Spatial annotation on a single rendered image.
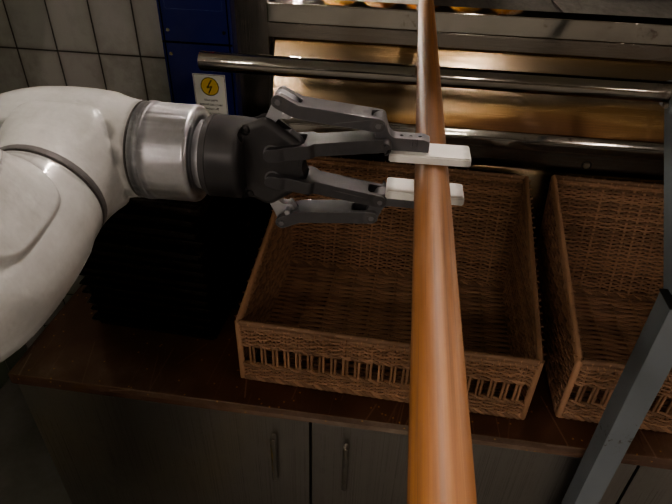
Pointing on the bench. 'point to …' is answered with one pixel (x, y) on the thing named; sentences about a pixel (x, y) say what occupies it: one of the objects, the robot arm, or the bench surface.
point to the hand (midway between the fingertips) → (427, 172)
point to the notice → (211, 92)
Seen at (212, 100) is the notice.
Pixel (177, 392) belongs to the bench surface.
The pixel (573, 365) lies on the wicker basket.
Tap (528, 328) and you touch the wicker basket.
